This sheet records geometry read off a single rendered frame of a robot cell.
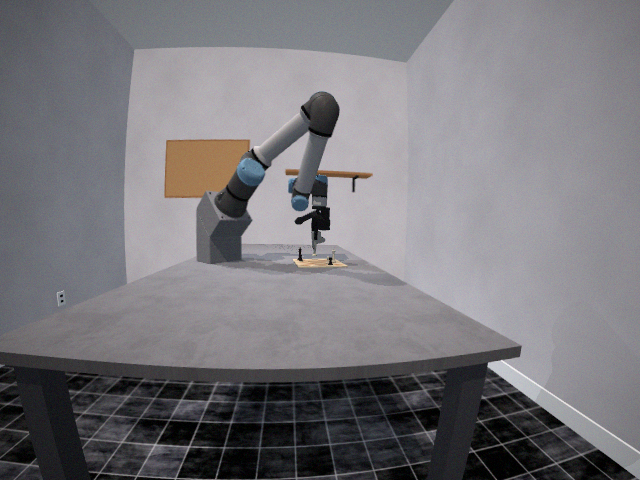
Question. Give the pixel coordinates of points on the brown and cream chessboard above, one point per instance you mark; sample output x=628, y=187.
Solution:
x=317, y=263

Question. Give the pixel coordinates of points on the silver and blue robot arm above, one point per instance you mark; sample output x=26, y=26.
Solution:
x=322, y=113

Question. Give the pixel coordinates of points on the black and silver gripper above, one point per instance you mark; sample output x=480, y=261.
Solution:
x=319, y=225

